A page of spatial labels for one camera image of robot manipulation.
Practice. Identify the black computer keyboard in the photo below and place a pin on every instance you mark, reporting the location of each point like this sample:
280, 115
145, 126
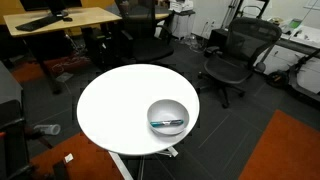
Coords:
38, 23

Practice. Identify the white work desk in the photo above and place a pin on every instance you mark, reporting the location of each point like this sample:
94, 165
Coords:
306, 35

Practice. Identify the light wooden desk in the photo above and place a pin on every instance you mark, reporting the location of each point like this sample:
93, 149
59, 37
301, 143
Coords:
86, 18

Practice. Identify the black computer mouse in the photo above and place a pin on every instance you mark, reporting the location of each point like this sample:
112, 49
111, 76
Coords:
67, 19

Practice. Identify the small white paper tag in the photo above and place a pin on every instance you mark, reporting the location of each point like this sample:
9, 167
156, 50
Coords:
68, 158

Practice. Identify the black kick scooter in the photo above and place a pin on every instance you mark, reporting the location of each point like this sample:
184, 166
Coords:
278, 79

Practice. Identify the black computer tower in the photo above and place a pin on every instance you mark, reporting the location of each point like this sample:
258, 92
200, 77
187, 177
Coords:
95, 46

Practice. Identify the white round bowl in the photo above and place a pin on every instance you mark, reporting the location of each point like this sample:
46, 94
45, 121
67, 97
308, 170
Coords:
166, 110

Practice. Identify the clear plastic cup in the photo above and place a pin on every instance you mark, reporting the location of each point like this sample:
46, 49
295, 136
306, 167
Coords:
48, 129

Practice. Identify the black equipment stand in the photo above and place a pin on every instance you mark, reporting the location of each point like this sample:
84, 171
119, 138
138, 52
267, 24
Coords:
11, 140

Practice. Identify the white storage cabinet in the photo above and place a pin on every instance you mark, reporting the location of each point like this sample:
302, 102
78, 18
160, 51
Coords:
182, 25

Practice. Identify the green object on desk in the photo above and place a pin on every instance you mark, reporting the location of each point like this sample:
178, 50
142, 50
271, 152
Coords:
295, 23

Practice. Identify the white table base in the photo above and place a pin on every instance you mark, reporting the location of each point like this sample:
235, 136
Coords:
120, 166

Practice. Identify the white printer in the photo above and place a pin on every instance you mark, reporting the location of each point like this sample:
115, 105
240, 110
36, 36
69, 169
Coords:
181, 5

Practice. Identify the black mesh office chair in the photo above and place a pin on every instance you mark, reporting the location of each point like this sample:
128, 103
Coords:
226, 68

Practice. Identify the black computer monitor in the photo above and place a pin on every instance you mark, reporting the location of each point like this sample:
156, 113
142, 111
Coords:
50, 4

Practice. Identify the teal dry erase marker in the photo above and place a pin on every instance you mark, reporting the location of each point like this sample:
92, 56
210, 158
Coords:
166, 123

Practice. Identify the black padded office chair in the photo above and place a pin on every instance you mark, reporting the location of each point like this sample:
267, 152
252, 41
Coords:
146, 46

